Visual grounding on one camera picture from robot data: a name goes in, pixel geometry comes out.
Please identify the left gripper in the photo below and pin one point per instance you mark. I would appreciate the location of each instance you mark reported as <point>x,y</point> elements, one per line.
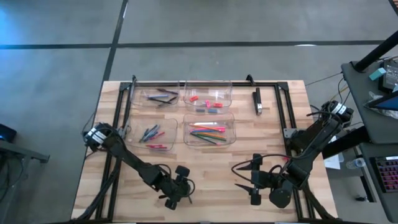
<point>177,188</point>

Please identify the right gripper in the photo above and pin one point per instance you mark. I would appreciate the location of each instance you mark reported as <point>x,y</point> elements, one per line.
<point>262,180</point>

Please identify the red crayon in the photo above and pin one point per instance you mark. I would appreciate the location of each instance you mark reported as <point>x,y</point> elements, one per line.
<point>154,145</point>
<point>158,135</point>
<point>160,147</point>

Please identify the dark green pencil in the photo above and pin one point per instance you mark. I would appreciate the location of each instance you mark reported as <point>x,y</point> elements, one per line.
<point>221,138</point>

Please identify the green pencil pink eraser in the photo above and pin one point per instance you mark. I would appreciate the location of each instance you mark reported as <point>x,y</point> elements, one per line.
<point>203,138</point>

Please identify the orange pencil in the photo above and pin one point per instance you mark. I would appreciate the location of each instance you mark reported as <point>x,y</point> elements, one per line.
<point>202,126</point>
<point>217,135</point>

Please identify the grey crayon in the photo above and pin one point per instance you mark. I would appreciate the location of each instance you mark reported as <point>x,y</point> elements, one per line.
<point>149,133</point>

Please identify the blue pencil pink eraser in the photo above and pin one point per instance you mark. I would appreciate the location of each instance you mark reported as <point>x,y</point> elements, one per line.
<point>199,131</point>

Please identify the dark green crayon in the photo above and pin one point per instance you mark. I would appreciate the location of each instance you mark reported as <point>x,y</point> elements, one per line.
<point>144,135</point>

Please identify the red eraser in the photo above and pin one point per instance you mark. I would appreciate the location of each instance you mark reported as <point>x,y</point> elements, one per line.
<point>217,104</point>

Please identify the dark grey pen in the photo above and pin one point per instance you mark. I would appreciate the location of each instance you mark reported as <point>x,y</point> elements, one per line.
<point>170,101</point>

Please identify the black pen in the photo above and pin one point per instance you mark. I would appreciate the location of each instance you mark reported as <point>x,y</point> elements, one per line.
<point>160,100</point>

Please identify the orange crayon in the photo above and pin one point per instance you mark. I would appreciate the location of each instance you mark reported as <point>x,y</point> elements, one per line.
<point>193,98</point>

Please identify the light purple pen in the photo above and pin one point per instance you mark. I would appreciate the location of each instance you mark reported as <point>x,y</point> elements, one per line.
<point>157,96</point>

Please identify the dark purple pen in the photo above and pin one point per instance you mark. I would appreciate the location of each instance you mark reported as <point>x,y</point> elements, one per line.
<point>168,91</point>

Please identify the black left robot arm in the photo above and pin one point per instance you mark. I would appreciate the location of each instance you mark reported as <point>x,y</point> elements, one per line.
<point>133,158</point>

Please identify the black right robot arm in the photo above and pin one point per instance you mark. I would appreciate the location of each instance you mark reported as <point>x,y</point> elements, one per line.
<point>311,146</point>

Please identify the grey metal mounting plate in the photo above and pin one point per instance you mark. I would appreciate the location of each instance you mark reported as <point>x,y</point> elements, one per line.
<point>289,133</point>

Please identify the clear plastic bin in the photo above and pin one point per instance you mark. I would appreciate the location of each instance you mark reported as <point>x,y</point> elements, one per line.
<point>140,90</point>
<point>133,124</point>
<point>228,119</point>
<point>220,88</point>

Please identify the black stapler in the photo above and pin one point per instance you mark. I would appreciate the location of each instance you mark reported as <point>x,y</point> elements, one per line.
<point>257,99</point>

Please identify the white paper sheet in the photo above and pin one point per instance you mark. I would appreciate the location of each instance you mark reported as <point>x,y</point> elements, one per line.
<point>334,161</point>

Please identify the clear water bottle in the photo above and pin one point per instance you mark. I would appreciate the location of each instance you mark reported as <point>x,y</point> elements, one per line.
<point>356,163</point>

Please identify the small black floor object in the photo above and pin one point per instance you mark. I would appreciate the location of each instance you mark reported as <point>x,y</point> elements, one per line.
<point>362,198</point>

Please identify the grey side desk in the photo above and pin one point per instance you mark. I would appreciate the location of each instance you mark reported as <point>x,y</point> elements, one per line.
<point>367,186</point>

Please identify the backlit keyboard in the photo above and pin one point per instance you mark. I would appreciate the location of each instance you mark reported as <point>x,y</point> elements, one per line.
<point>387,174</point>

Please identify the monitor with blue screen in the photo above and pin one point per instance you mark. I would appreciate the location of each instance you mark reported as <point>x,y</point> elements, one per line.
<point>387,104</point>

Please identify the teal box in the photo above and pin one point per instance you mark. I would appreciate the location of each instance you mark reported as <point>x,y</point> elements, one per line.
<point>377,74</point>

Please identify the black side table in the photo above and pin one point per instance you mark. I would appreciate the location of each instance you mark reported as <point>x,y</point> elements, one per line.
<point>18,155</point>

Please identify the black electronic device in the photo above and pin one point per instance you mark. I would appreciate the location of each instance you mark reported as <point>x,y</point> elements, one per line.
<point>391,77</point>

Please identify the dark device blue light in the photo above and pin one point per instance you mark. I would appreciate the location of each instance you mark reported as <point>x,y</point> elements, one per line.
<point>6,133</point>

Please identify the black metal post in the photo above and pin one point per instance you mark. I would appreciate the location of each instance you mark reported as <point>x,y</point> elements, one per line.
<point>376,51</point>

